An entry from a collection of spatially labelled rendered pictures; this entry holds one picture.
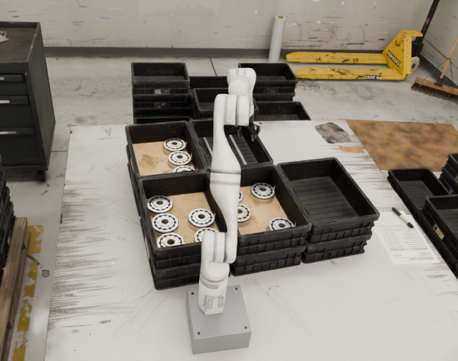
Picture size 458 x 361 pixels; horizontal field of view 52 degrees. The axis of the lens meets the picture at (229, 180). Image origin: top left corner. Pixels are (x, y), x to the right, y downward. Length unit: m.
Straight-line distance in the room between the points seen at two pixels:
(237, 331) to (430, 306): 0.80
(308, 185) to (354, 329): 0.67
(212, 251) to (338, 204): 0.84
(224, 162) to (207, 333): 0.57
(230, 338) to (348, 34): 4.41
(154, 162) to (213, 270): 0.83
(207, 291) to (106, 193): 0.86
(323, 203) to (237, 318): 0.70
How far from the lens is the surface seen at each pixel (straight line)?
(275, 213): 1.97
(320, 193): 2.13
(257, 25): 5.18
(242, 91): 1.53
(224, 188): 1.39
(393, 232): 2.26
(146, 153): 2.23
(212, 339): 1.62
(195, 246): 1.66
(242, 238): 1.70
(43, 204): 3.28
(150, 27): 5.02
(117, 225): 2.06
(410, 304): 2.00
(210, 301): 1.58
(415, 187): 3.36
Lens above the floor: 2.14
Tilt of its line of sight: 39 degrees down
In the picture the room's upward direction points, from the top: 7 degrees clockwise
